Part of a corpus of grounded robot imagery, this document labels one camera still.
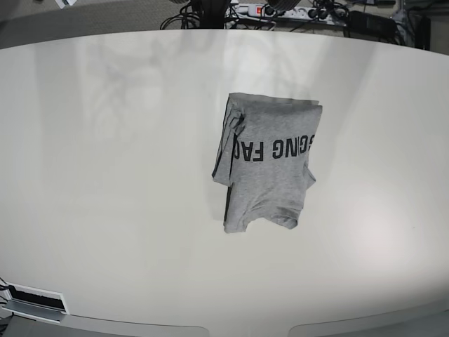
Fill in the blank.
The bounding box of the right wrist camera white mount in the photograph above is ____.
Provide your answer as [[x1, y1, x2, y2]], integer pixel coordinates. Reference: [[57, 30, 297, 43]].
[[55, 0, 76, 9]]

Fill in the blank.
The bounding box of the black power adapter box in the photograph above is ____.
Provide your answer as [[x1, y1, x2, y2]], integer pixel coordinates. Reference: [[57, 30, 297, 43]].
[[347, 11, 397, 39]]

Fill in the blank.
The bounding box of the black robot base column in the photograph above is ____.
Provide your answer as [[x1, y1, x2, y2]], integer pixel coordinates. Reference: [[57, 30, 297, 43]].
[[200, 0, 229, 29]]

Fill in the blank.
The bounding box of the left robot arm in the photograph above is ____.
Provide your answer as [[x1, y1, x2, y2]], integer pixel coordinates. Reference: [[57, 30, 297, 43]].
[[267, 0, 301, 11]]

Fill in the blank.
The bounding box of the white power strip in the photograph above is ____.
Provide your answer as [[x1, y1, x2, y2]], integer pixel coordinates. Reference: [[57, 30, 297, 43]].
[[227, 1, 346, 27]]

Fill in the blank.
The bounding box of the grey t-shirt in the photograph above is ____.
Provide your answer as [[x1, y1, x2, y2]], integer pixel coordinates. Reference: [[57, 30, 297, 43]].
[[212, 93, 323, 234]]

